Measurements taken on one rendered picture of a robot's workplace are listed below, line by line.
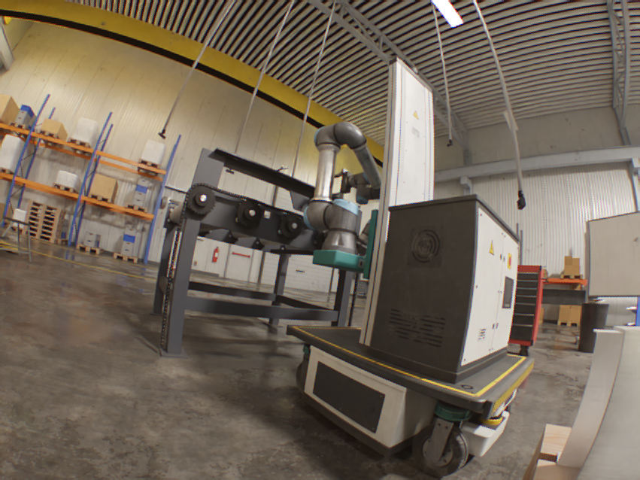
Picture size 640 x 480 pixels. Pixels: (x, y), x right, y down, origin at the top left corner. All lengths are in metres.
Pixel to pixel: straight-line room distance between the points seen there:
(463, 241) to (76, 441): 1.18
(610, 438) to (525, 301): 2.69
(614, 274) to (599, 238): 0.64
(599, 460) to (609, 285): 4.66
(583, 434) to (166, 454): 0.90
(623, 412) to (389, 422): 0.68
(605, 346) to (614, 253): 4.45
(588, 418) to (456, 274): 0.51
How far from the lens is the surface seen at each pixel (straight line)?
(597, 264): 4.98
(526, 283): 2.91
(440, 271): 0.79
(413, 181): 1.29
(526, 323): 2.90
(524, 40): 10.23
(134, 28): 9.24
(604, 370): 0.50
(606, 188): 11.91
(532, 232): 11.27
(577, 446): 0.54
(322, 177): 1.27
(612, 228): 5.01
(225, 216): 1.56
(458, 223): 0.79
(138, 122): 11.50
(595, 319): 3.98
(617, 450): 0.26
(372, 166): 1.37
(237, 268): 11.25
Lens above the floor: 0.55
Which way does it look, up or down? 9 degrees up
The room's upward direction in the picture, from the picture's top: 9 degrees clockwise
